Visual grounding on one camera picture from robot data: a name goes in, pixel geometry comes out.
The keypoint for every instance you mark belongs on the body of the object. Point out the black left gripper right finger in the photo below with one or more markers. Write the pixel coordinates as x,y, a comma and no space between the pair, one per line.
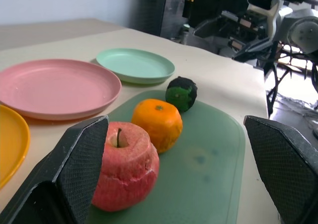
285,164

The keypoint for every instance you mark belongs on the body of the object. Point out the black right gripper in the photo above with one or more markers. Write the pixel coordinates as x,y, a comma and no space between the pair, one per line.
244,22

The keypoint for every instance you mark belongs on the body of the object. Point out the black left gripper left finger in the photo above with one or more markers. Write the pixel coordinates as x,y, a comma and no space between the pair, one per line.
62,174

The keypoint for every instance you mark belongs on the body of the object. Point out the yellow plate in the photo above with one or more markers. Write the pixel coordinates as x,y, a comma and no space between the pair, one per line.
12,139

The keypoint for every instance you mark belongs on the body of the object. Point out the dark green avocado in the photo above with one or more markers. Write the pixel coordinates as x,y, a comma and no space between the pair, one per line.
180,96

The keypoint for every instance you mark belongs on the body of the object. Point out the pink plate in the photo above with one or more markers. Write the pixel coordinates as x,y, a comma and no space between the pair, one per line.
54,87

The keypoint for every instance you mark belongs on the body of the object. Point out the light green plate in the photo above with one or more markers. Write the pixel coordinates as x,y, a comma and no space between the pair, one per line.
134,65

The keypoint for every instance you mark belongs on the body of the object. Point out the orange mandarin fruit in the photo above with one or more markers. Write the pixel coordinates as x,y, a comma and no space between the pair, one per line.
159,124

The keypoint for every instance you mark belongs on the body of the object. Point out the red apple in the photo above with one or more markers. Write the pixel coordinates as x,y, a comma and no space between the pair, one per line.
126,169

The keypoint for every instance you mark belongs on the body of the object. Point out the dark upright panel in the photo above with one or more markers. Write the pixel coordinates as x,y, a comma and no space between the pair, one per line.
151,8

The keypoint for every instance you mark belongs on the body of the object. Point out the green cutting board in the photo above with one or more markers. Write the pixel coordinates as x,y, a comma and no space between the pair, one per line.
198,184

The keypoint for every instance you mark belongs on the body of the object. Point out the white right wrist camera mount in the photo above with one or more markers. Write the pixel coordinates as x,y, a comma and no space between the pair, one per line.
272,13

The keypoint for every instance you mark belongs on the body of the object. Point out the black metal stand frame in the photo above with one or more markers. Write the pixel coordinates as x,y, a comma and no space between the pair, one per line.
274,85

